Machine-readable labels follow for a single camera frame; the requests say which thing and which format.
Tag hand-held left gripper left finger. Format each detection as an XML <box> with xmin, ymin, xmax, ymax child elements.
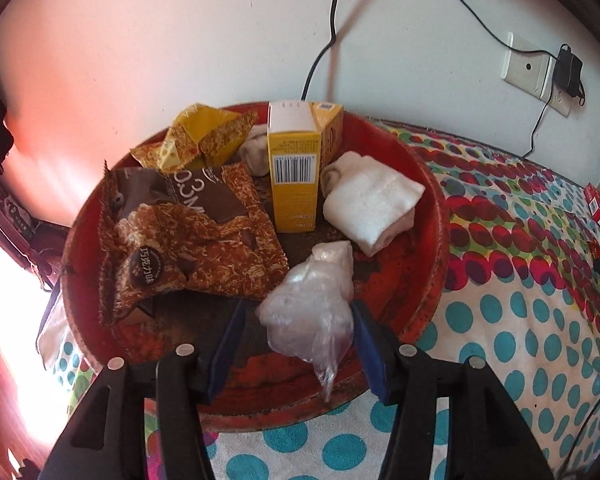
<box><xmin>40</xmin><ymin>302</ymin><xmax>247</xmax><ymax>480</ymax></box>

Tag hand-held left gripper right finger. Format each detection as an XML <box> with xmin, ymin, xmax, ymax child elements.
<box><xmin>351</xmin><ymin>302</ymin><xmax>556</xmax><ymax>480</ymax></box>

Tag clear plastic bag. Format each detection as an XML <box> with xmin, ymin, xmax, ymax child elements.
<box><xmin>257</xmin><ymin>241</ymin><xmax>355</xmax><ymax>403</ymax></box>

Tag round red metal tray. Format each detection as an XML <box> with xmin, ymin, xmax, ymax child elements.
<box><xmin>61</xmin><ymin>101</ymin><xmax>451</xmax><ymax>433</ymax></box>

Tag brown snack bag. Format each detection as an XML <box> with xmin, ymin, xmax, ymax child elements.
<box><xmin>97</xmin><ymin>160</ymin><xmax>290</xmax><ymax>328</ymax></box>

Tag white sock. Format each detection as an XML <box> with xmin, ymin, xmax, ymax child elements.
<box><xmin>240</xmin><ymin>124</ymin><xmax>272</xmax><ymax>177</ymax></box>
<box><xmin>321</xmin><ymin>151</ymin><xmax>426</xmax><ymax>256</ymax></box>

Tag large yellow carton box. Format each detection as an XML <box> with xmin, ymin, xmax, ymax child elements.
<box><xmin>267</xmin><ymin>101</ymin><xmax>323</xmax><ymax>233</ymax></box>

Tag yellow snack bag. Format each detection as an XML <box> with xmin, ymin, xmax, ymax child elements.
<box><xmin>131</xmin><ymin>103</ymin><xmax>259</xmax><ymax>171</ymax></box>

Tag small yellow carton box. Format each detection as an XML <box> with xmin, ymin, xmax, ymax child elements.
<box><xmin>307</xmin><ymin>101</ymin><xmax>345</xmax><ymax>171</ymax></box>

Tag red and green box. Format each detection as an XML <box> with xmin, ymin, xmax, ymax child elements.
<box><xmin>582</xmin><ymin>183</ymin><xmax>600</xmax><ymax>233</ymax></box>

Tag polka dot tablecloth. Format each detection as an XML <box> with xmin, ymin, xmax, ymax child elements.
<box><xmin>40</xmin><ymin>120</ymin><xmax>600</xmax><ymax>480</ymax></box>

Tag black power adapter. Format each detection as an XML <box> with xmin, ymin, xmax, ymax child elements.
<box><xmin>552</xmin><ymin>45</ymin><xmax>584</xmax><ymax>98</ymax></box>

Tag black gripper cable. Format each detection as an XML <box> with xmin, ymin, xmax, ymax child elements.
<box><xmin>560</xmin><ymin>376</ymin><xmax>600</xmax><ymax>480</ymax></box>

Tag black adapter cable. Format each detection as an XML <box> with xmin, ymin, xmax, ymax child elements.
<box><xmin>522</xmin><ymin>91</ymin><xmax>556</xmax><ymax>159</ymax></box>

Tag white power wall socket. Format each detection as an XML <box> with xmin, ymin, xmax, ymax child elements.
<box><xmin>547</xmin><ymin>75</ymin><xmax>579</xmax><ymax>117</ymax></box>

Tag white coaxial wall plate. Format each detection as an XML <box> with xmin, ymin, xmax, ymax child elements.
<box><xmin>501</xmin><ymin>31</ymin><xmax>554</xmax><ymax>96</ymax></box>

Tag black screen power cable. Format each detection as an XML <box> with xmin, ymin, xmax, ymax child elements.
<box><xmin>432</xmin><ymin>0</ymin><xmax>563</xmax><ymax>57</ymax></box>

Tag thin black wall cable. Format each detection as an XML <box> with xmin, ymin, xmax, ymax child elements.
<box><xmin>300</xmin><ymin>0</ymin><xmax>347</xmax><ymax>102</ymax></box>

